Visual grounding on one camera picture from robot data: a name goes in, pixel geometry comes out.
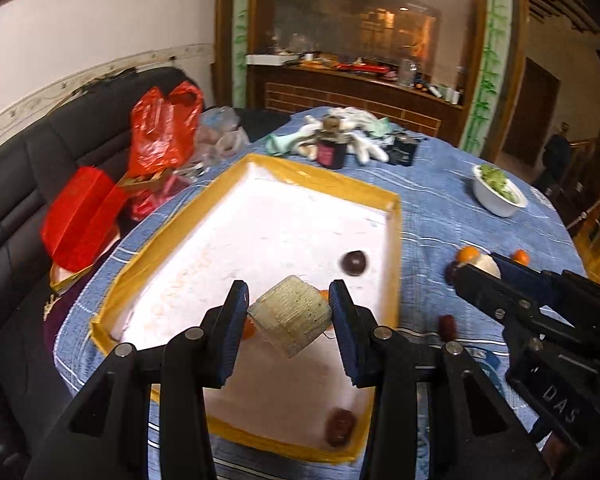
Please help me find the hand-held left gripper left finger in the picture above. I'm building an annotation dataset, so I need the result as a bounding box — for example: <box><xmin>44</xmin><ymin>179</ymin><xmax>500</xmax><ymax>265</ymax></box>
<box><xmin>25</xmin><ymin>280</ymin><xmax>251</xmax><ymax>480</ymax></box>

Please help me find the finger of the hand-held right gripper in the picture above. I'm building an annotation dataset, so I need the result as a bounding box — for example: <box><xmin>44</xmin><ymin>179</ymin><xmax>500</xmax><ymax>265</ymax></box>
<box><xmin>490</xmin><ymin>253</ymin><xmax>568</xmax><ymax>296</ymax></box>
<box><xmin>452</xmin><ymin>262</ymin><xmax>548</xmax><ymax>335</ymax></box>

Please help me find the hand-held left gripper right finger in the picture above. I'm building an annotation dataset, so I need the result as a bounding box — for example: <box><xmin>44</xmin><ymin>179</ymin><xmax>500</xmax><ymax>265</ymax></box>
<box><xmin>328</xmin><ymin>280</ymin><xmax>551</xmax><ymax>480</ymax></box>

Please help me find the twine cube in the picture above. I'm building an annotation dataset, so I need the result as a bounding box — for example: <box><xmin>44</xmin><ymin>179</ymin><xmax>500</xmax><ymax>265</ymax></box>
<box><xmin>247</xmin><ymin>275</ymin><xmax>333</xmax><ymax>359</ymax></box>

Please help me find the yellow-edged white foam tray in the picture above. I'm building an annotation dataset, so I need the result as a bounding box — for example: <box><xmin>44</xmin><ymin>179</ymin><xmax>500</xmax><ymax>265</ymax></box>
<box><xmin>91</xmin><ymin>154</ymin><xmax>402</xmax><ymax>465</ymax></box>

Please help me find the white bowl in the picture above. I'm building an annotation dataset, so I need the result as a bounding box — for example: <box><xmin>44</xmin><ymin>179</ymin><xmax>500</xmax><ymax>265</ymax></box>
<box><xmin>471</xmin><ymin>164</ymin><xmax>529</xmax><ymax>218</ymax></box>

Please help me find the blue plaid tablecloth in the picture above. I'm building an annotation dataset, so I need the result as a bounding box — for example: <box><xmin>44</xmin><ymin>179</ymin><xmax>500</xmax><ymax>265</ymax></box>
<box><xmin>54</xmin><ymin>106</ymin><xmax>586</xmax><ymax>480</ymax></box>

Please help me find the green lettuce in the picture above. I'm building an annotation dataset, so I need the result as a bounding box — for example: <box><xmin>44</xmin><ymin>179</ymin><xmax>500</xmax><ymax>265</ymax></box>
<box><xmin>480</xmin><ymin>165</ymin><xmax>523</xmax><ymax>203</ymax></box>

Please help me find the brown wooden door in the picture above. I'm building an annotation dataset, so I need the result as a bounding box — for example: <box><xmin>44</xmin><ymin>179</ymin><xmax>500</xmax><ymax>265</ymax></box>
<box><xmin>502</xmin><ymin>57</ymin><xmax>563</xmax><ymax>171</ymax></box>

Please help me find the black jar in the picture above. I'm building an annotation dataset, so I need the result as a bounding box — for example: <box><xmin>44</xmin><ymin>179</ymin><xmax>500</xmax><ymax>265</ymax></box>
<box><xmin>316</xmin><ymin>116</ymin><xmax>348</xmax><ymax>170</ymax></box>

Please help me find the red gift bag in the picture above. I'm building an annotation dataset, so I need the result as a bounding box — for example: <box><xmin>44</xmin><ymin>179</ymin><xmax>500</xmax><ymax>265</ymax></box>
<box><xmin>41</xmin><ymin>166</ymin><xmax>131</xmax><ymax>272</ymax></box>

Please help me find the mint green glove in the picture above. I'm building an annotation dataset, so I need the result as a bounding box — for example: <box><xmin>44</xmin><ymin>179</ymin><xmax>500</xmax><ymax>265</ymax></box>
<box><xmin>265</xmin><ymin>127</ymin><xmax>321</xmax><ymax>157</ymax></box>

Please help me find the clear plastic bag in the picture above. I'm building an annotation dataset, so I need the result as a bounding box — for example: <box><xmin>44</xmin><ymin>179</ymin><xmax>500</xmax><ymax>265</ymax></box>
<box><xmin>190</xmin><ymin>106</ymin><xmax>251</xmax><ymax>171</ymax></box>

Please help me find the red plastic bag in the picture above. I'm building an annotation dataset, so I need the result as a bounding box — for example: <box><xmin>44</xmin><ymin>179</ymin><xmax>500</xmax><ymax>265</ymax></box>
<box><xmin>129</xmin><ymin>81</ymin><xmax>204</xmax><ymax>181</ymax></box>

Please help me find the clear glass pitcher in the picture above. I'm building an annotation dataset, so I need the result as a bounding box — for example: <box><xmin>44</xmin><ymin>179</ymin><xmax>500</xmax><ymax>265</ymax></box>
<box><xmin>399</xmin><ymin>57</ymin><xmax>421</xmax><ymax>86</ymax></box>

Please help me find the wooden cabinet counter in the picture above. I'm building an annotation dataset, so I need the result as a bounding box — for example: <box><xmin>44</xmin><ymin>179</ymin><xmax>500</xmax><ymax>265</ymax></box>
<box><xmin>245</xmin><ymin>52</ymin><xmax>468</xmax><ymax>138</ymax></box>

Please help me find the long red item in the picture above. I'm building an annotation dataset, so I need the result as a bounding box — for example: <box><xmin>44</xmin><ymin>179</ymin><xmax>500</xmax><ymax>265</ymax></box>
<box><xmin>330</xmin><ymin>60</ymin><xmax>401</xmax><ymax>73</ymax></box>

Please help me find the black leather sofa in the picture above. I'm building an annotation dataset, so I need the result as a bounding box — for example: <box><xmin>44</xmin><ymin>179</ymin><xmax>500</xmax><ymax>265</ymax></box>
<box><xmin>0</xmin><ymin>66</ymin><xmax>291</xmax><ymax>480</ymax></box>

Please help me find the wooden framed glass partition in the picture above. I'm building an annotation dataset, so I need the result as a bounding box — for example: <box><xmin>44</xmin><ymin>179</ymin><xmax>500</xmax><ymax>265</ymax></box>
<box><xmin>215</xmin><ymin>0</ymin><xmax>528</xmax><ymax>161</ymax></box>

